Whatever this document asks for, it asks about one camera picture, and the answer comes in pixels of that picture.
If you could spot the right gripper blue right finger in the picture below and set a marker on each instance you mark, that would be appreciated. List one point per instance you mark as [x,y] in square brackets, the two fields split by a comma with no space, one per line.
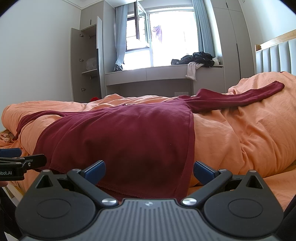
[213,182]

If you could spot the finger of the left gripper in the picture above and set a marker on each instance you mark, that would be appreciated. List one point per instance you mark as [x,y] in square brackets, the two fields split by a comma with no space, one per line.
[10,153]

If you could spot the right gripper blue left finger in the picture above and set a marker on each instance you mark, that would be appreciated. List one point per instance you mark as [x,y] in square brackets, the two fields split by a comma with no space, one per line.
[85,180]

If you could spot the dark red long-sleeve shirt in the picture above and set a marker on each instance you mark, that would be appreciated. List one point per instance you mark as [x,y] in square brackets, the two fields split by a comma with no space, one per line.
[148,148]

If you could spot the pile of dark clothes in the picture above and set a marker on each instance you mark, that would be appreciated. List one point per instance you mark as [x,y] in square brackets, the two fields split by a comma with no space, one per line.
[198,57]

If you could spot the red object on floor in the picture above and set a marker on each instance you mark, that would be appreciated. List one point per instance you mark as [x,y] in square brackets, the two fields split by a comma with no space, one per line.
[94,99]

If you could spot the open grey wardrobe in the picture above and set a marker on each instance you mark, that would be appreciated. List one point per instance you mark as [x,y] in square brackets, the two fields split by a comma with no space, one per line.
[84,64]

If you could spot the grey window seat desk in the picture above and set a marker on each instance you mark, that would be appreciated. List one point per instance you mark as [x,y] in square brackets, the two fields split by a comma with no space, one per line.
[164,81]

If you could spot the white garment hanging off ledge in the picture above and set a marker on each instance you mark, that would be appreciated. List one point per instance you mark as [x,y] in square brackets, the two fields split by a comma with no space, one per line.
[191,70]

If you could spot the tall grey wardrobe right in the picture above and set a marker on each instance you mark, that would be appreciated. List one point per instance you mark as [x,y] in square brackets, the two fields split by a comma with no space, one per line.
[235,41]

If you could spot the right blue-grey curtain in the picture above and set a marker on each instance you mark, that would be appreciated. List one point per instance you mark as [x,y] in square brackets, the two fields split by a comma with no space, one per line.
[205,39]

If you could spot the blue-grey curtain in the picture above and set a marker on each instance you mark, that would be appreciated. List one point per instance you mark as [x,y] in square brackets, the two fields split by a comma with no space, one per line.
[120,34]
[205,39]

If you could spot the window with open sash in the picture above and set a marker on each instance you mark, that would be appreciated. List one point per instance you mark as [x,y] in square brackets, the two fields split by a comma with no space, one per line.
[163,31]

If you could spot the purple garment outside window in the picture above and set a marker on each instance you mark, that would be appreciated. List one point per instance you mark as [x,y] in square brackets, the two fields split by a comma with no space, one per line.
[157,34]

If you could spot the left blue-grey curtain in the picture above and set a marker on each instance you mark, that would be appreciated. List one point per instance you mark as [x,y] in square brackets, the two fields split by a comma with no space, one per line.
[120,34]

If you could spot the wall socket plate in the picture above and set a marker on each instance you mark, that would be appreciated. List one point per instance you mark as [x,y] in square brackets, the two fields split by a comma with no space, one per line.
[179,93]

